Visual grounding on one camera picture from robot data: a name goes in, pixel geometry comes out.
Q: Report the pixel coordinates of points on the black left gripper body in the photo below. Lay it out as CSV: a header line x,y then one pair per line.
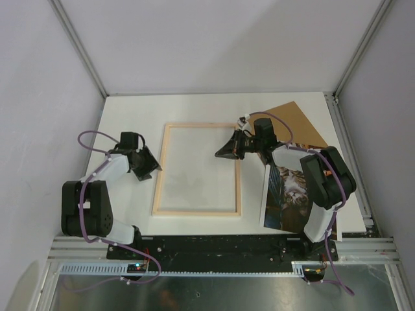
x,y
142,167

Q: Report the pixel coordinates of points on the right aluminium corner post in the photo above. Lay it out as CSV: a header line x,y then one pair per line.
x,y
366,40

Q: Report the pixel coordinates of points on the brown cardboard backing board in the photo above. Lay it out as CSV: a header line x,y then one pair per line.
x,y
304,133

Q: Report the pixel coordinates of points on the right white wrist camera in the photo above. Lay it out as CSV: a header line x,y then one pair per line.
x,y
243,123

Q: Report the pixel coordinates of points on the aluminium front rail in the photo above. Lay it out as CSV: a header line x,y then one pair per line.
x,y
350,251

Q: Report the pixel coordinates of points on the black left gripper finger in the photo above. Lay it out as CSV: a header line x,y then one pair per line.
x,y
143,177
152,162

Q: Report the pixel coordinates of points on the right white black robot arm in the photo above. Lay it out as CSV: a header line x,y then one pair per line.
x,y
268,142

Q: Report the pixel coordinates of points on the cat and books photo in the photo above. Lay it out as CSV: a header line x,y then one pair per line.
x,y
307,187

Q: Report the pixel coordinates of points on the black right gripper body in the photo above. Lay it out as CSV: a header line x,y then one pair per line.
x,y
248,144

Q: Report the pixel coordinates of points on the white wooden picture frame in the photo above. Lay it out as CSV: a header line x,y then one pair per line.
x,y
193,182

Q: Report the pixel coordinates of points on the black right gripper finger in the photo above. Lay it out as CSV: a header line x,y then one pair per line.
x,y
229,147
225,155

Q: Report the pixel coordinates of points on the aluminium corner post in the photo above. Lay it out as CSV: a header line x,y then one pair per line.
x,y
78,46
366,40

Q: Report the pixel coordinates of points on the left aluminium corner post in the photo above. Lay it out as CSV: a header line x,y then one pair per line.
x,y
78,46

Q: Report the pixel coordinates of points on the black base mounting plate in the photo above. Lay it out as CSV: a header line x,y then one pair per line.
x,y
226,253

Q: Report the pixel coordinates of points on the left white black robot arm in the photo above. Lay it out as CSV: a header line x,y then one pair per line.
x,y
86,207

